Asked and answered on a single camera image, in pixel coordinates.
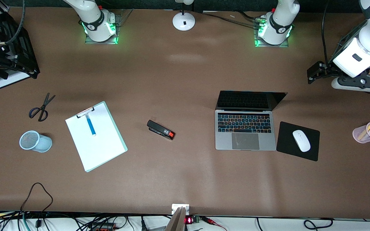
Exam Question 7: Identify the light blue mesh cup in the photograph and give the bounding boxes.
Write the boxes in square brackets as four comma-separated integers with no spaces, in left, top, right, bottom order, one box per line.
[19,130,53,153]

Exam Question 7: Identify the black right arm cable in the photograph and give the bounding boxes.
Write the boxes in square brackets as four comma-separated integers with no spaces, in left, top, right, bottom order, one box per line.
[4,0,26,46]

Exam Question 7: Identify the silver laptop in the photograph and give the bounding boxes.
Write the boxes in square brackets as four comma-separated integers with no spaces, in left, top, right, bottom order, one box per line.
[215,90,288,151]

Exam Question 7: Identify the teal cable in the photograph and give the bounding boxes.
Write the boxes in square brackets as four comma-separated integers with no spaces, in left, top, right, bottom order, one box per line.
[22,212,31,231]

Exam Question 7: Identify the clear arm base plate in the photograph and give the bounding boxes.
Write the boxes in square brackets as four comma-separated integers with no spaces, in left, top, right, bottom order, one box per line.
[253,19,290,48]
[85,9,134,45]

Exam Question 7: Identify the white paper sheet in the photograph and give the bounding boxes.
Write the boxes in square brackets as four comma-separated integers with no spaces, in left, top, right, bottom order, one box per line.
[0,69,32,89]
[65,103,126,172]

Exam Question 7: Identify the black stapler with red tip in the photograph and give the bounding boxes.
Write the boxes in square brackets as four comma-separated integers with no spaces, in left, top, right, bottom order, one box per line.
[146,120,175,141]

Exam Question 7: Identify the light green clipboard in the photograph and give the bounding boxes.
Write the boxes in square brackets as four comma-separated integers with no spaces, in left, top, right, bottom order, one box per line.
[65,101,128,173]

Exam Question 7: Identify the white round lamp base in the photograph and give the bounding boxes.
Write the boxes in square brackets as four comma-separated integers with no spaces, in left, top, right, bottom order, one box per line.
[172,0,196,31]

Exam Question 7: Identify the white computer mouse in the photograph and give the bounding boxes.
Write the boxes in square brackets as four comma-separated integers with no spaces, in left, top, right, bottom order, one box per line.
[292,130,311,152]

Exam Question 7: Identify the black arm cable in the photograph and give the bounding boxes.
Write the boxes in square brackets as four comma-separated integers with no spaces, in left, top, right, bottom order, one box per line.
[321,0,333,64]
[4,0,26,46]

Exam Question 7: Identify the black scissors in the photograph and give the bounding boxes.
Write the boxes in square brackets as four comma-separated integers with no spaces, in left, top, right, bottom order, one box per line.
[29,92,56,122]

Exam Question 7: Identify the yellow marker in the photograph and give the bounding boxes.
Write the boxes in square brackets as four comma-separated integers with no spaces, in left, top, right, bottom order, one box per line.
[357,120,370,141]

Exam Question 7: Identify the pink pen cup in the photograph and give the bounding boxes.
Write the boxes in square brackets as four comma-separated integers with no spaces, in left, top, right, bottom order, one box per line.
[352,121,370,144]

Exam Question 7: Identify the black mouse pad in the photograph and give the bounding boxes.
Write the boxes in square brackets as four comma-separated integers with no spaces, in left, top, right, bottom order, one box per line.
[276,121,321,162]

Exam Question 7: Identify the black looped cable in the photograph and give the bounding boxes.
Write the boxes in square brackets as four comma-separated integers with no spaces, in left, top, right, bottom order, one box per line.
[20,182,54,229]

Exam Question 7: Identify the orange power strip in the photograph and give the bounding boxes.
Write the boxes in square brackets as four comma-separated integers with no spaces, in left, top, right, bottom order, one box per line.
[90,223,117,231]

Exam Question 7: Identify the black stacked paper tray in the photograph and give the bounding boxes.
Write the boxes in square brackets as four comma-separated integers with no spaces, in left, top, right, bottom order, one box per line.
[0,0,40,90]

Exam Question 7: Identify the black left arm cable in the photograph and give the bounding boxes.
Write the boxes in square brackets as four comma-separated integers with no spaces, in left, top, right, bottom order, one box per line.
[321,0,333,64]

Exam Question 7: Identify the blue marker with white end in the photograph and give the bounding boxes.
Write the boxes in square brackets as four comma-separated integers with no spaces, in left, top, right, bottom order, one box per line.
[85,113,97,137]

